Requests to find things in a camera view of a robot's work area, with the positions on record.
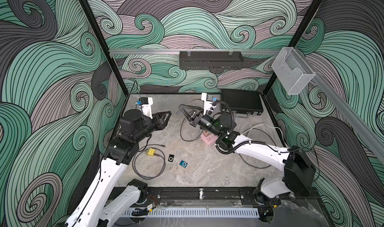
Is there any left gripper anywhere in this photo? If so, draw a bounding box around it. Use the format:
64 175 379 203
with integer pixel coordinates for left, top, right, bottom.
130 111 169 145

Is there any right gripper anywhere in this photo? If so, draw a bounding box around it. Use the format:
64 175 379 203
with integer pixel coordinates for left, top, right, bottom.
182 105 223 139

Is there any grey cable of pink charger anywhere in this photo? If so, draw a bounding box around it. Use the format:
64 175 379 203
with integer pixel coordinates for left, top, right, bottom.
179 99 206 143

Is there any black mp3 player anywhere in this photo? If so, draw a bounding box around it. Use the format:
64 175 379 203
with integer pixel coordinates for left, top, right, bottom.
168 154 174 162

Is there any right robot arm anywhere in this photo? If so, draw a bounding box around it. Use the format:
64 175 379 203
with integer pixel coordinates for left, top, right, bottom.
179 101 316 203

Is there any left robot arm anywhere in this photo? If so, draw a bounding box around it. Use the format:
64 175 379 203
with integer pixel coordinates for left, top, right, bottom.
64 109 172 227

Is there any pink power strip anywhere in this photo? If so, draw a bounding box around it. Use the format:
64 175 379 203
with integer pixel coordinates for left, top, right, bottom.
200 134 218 146

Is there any yellow charger adapter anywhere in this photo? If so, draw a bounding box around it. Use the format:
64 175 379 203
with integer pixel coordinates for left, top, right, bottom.
146 148 156 156

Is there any black hard case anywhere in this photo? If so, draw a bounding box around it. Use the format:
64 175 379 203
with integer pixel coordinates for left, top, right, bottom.
221 89 264 115

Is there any blue mp3 player near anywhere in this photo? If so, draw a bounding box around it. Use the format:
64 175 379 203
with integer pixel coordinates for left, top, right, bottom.
180 160 188 168

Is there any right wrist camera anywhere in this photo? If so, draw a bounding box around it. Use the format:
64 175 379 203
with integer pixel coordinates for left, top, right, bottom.
201 93 218 114

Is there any black wall shelf tray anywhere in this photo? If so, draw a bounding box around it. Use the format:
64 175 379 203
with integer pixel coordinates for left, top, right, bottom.
179 51 244 71

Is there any white power strip cord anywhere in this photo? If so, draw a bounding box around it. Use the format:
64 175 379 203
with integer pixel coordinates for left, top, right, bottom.
241 122 286 147

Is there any grey cable of yellow charger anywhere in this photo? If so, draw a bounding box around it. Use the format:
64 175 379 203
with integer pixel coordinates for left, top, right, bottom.
131 142 167 180

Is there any aluminium rail back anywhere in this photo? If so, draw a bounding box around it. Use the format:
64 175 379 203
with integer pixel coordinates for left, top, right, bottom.
109 48 281 55

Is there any aluminium rail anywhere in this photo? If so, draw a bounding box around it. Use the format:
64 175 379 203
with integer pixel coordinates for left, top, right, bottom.
299 52 384 162
109 48 281 55

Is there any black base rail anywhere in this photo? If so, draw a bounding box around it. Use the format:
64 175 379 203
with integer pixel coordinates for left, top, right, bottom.
143 186 319 201

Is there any clear acrylic wall holder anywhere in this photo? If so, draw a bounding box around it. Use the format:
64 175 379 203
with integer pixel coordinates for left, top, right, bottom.
272 47 316 95

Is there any aluminium rail right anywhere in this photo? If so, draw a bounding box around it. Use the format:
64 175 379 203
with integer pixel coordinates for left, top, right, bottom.
299 52 384 162

